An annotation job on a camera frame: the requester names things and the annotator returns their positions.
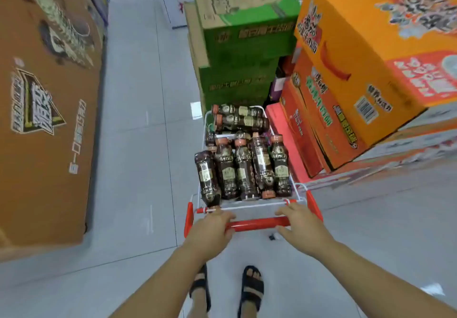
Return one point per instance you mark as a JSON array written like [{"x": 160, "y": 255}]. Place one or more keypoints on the orange carton green print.
[{"x": 321, "y": 114}]

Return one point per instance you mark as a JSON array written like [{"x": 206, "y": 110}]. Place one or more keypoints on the white red cardboard carton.
[{"x": 410, "y": 139}]

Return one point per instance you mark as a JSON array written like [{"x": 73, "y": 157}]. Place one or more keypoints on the green cardboard carton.
[
  {"x": 235, "y": 78},
  {"x": 250, "y": 39},
  {"x": 232, "y": 98}
]

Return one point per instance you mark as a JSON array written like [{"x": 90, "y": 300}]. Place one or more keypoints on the person's right leg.
[{"x": 250, "y": 314}]

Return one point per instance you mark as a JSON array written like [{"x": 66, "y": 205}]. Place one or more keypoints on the person's right hand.
[{"x": 303, "y": 232}]

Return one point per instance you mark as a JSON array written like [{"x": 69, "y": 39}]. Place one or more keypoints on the person's right black sandal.
[{"x": 251, "y": 285}]

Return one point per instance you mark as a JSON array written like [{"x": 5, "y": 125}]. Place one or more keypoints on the person's right forearm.
[{"x": 375, "y": 285}]

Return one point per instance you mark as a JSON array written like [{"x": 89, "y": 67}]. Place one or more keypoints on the person's black sandal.
[
  {"x": 200, "y": 284},
  {"x": 251, "y": 285}
]

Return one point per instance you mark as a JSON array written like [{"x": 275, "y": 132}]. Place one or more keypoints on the person's left forearm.
[{"x": 160, "y": 289}]

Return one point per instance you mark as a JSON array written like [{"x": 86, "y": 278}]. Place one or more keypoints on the person's left black sandal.
[{"x": 200, "y": 284}]

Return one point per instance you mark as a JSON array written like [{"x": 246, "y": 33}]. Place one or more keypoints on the white sign red characters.
[{"x": 171, "y": 10}]

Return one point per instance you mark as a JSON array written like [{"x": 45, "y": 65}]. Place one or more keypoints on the pink cardboard carton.
[{"x": 282, "y": 128}]

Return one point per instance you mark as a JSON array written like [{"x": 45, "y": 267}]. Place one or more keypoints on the red-handled white wire cart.
[{"x": 257, "y": 223}]

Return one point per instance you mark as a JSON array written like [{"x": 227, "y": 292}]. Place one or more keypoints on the person's left hand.
[{"x": 209, "y": 232}]

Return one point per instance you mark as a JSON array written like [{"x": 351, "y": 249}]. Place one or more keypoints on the pile of dark coffee bottles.
[{"x": 228, "y": 171}]

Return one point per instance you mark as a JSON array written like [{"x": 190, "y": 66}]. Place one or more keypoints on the big brown printed carton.
[{"x": 46, "y": 167}]

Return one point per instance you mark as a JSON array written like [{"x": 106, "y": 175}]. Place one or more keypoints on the person's leg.
[
  {"x": 250, "y": 314},
  {"x": 197, "y": 312}
]

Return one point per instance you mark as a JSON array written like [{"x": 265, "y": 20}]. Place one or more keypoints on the large orange cardboard carton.
[{"x": 357, "y": 60}]

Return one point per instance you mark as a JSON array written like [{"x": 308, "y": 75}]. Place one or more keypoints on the person's left leg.
[{"x": 197, "y": 312}]

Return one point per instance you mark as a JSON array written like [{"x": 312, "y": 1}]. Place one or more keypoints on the small purple box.
[{"x": 276, "y": 89}]

